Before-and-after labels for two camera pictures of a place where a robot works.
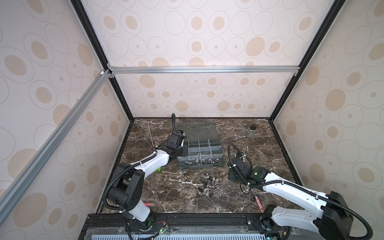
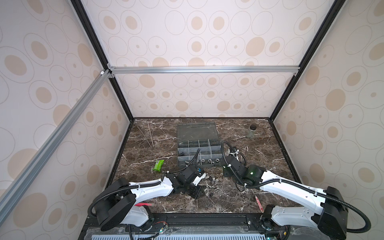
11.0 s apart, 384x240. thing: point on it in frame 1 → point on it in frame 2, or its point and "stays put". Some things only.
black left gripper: [184, 151] → [196, 193]
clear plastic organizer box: [204, 148] stays put
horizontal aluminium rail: [210, 69] stays put
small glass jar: [250, 133] stays put
